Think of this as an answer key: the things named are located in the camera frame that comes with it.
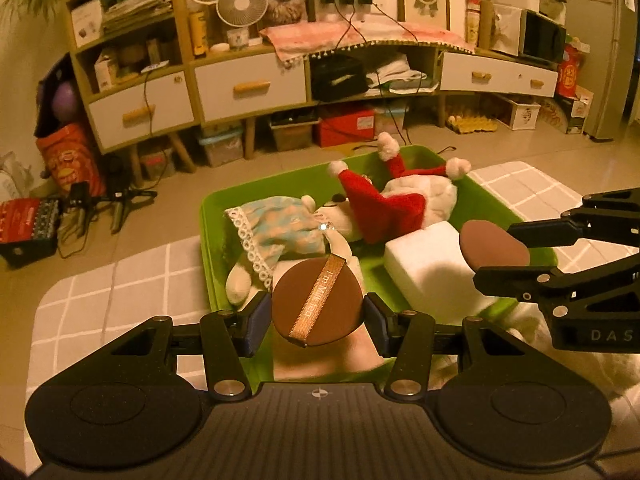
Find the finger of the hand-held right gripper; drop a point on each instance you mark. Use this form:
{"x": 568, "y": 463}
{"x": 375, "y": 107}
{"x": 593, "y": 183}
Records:
{"x": 515, "y": 282}
{"x": 560, "y": 227}

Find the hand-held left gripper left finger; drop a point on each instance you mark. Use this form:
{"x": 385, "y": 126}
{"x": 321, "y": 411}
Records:
{"x": 256, "y": 322}

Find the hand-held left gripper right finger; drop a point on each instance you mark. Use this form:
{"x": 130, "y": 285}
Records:
{"x": 376, "y": 322}

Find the brown round powder puff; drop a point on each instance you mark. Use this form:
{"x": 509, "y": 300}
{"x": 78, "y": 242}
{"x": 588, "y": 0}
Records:
{"x": 300, "y": 300}
{"x": 490, "y": 245}

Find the green plastic bin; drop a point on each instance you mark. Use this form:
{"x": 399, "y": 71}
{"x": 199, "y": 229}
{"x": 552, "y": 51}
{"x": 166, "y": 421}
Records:
{"x": 372, "y": 272}

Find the pink sponge block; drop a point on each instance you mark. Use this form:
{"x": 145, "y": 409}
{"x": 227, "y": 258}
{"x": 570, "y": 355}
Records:
{"x": 330, "y": 360}

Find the white sponge block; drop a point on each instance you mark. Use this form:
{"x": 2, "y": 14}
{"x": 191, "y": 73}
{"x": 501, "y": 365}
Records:
{"x": 425, "y": 265}

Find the doll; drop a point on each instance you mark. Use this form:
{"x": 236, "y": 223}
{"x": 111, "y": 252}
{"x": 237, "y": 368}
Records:
{"x": 280, "y": 230}

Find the santa plush toy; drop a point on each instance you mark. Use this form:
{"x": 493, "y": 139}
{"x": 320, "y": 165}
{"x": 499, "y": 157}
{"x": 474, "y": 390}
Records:
{"x": 385, "y": 205}

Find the white cloth pouch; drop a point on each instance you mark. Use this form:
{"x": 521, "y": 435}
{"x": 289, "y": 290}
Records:
{"x": 537, "y": 327}

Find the open cardboard box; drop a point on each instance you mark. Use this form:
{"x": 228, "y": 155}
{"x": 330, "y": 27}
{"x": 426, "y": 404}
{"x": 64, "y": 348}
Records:
{"x": 575, "y": 110}

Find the white printed box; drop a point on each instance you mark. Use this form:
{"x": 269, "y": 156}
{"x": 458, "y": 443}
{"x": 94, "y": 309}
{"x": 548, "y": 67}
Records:
{"x": 522, "y": 112}

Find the egg carton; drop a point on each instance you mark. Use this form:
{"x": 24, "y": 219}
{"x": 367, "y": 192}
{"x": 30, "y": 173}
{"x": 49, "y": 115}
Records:
{"x": 472, "y": 124}

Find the grey checked bed sheet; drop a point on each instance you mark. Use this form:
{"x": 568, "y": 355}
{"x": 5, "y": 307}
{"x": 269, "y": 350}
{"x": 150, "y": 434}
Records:
{"x": 125, "y": 280}

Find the white cabinet drawer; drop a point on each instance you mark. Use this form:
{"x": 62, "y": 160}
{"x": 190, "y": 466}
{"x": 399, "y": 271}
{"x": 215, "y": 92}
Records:
{"x": 220, "y": 85}
{"x": 455, "y": 72}
{"x": 165, "y": 95}
{"x": 547, "y": 85}

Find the red gift bag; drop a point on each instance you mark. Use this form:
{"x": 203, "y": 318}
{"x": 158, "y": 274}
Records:
{"x": 570, "y": 72}

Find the clear box with blue lid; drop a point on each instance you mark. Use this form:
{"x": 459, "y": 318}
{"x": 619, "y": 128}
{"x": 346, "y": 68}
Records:
{"x": 222, "y": 150}

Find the black tripod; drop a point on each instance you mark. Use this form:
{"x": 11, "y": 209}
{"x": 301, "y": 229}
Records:
{"x": 117, "y": 202}

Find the clear storage box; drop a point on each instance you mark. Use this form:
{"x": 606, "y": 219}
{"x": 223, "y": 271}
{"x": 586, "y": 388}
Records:
{"x": 157, "y": 162}

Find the white microwave oven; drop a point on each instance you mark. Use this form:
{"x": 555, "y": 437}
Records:
{"x": 542, "y": 37}

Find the silver refrigerator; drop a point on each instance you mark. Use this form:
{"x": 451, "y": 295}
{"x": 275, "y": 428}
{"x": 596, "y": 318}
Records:
{"x": 600, "y": 35}

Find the stack of folded cloths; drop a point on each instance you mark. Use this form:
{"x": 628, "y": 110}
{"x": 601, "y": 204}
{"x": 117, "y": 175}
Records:
{"x": 400, "y": 75}

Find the red and black box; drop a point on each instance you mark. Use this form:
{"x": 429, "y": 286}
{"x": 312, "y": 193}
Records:
{"x": 30, "y": 230}

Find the black bag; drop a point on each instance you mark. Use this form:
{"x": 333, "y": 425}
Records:
{"x": 337, "y": 77}

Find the orange printed bag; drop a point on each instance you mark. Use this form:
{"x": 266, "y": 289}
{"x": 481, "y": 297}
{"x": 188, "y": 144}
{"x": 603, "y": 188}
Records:
{"x": 67, "y": 160}

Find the white plastic bag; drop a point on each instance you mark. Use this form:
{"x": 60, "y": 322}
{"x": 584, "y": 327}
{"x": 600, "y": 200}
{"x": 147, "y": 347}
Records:
{"x": 12, "y": 175}

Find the pink cloth runner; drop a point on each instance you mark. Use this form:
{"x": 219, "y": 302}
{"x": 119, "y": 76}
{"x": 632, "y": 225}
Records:
{"x": 305, "y": 37}

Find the purple ball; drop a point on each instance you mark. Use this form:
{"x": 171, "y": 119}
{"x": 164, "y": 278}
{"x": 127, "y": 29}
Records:
{"x": 66, "y": 102}

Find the yellow bottle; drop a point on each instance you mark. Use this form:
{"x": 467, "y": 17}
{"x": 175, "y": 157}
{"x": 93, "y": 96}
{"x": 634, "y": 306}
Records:
{"x": 198, "y": 35}

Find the wooden cabinet unit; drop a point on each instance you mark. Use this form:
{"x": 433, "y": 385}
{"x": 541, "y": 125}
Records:
{"x": 176, "y": 25}

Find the black power strip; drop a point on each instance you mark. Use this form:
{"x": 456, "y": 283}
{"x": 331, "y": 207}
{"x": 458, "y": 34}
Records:
{"x": 345, "y": 0}

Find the small white desk fan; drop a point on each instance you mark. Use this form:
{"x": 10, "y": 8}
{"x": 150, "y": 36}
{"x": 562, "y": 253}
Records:
{"x": 240, "y": 5}

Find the stack of newspapers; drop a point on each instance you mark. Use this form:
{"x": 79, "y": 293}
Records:
{"x": 140, "y": 7}

